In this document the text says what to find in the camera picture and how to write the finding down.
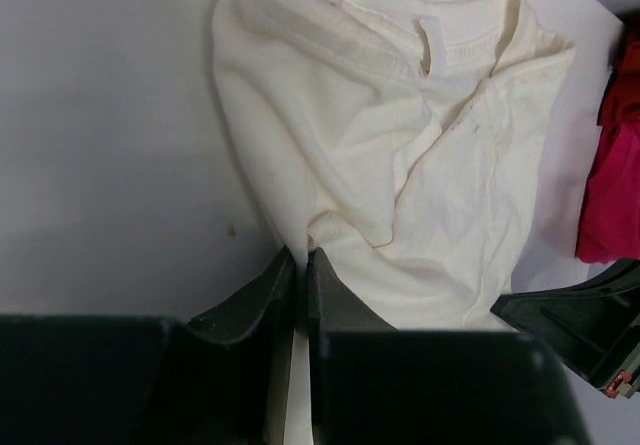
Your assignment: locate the white t shirt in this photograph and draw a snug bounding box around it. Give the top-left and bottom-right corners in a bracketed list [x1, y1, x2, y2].
[208, 0, 577, 445]

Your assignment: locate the dark red t shirt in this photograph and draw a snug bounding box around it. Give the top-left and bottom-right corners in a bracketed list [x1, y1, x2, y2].
[598, 11, 639, 128]

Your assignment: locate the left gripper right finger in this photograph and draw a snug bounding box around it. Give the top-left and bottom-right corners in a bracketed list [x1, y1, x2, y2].
[306, 248, 394, 335]

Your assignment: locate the pink t shirt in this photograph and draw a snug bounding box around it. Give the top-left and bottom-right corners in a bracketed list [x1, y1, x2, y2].
[576, 123, 639, 264]

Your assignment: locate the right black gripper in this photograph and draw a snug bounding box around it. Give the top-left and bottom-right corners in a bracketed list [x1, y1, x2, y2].
[491, 259, 639, 399]

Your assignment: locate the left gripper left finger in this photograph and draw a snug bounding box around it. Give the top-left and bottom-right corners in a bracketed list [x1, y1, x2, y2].
[187, 247, 295, 347]

